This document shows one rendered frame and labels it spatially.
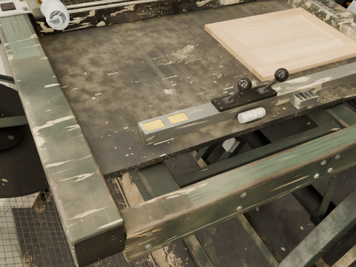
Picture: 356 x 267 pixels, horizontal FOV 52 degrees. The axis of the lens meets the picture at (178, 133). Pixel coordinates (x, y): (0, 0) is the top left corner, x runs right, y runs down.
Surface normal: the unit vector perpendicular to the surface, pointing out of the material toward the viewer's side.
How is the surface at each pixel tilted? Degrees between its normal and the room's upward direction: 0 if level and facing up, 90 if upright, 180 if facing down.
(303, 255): 0
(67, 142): 60
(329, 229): 0
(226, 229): 0
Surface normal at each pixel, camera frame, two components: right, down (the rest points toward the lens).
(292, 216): -0.73, -0.13
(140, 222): 0.07, -0.72
